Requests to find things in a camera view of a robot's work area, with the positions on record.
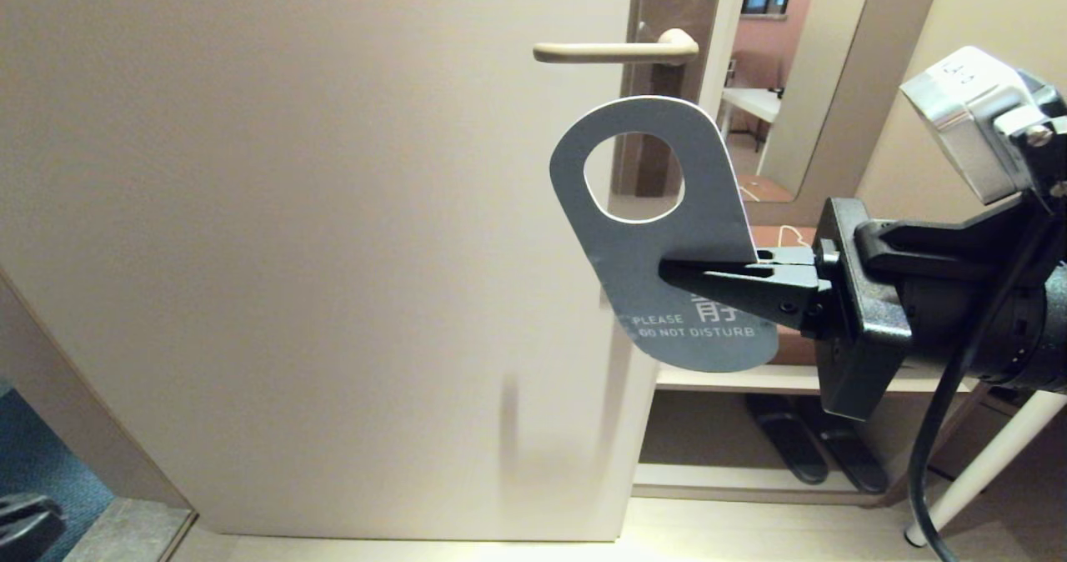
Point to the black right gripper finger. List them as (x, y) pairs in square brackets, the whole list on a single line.
[(750, 291), (788, 255)]

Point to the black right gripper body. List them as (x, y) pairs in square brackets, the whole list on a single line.
[(859, 337)]

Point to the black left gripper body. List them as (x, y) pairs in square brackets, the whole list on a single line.
[(25, 529)]

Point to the blue and white door hanger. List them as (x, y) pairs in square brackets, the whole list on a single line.
[(633, 245)]

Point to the beige room door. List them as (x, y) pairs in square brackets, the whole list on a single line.
[(292, 253)]

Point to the white bench seat board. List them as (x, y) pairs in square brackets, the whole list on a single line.
[(733, 381)]

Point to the black slipper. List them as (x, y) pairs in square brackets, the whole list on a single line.
[(792, 449), (854, 462)]

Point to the white bench base board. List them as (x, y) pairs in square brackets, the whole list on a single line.
[(750, 483)]

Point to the white table leg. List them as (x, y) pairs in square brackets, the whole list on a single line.
[(984, 470)]

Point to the black right camera mount bracket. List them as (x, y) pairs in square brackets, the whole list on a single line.
[(934, 241)]

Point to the wall mirror brown frame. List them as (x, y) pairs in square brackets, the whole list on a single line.
[(821, 45)]

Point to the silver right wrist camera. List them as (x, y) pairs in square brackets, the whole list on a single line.
[(967, 120)]

